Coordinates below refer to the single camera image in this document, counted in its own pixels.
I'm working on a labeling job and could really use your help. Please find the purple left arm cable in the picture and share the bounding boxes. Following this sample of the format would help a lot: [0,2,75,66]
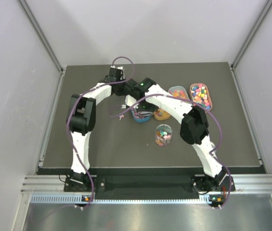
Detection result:
[65,56,136,210]

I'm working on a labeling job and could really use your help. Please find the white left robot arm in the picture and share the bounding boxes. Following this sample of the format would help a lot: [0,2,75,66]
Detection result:
[66,65,126,191]

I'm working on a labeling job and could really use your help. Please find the grey slotted cable duct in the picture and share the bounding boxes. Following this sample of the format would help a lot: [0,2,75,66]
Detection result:
[30,192,225,205]

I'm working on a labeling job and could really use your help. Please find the orange candy tray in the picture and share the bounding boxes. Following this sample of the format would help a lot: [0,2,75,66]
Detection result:
[153,108,171,121]

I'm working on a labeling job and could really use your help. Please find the aluminium frame post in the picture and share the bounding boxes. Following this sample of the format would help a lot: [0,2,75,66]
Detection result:
[17,0,64,73]
[232,0,272,69]

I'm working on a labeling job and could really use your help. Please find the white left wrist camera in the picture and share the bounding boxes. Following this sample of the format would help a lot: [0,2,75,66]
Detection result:
[111,65,124,72]

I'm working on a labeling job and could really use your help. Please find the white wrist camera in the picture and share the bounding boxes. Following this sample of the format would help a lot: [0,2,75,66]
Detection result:
[111,65,124,72]
[121,95,139,109]

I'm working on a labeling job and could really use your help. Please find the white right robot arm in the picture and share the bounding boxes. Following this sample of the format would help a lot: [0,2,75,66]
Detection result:
[123,78,229,191]

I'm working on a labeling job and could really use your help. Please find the aluminium right frame post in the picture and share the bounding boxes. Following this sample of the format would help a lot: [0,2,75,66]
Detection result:
[232,0,272,69]

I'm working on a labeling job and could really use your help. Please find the light blue candy tray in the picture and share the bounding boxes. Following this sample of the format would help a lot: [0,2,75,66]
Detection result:
[168,86,189,99]

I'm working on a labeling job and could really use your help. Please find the aluminium left frame post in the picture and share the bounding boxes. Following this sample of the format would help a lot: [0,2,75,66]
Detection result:
[17,0,64,73]

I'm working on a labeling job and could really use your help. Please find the aluminium front frame rail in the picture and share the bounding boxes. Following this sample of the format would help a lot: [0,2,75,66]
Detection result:
[21,174,272,194]

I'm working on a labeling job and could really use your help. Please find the pink candy tray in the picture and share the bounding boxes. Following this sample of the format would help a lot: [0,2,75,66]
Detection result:
[189,83,212,111]

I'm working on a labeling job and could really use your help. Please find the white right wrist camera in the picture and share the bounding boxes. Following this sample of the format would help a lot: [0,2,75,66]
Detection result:
[121,95,139,109]

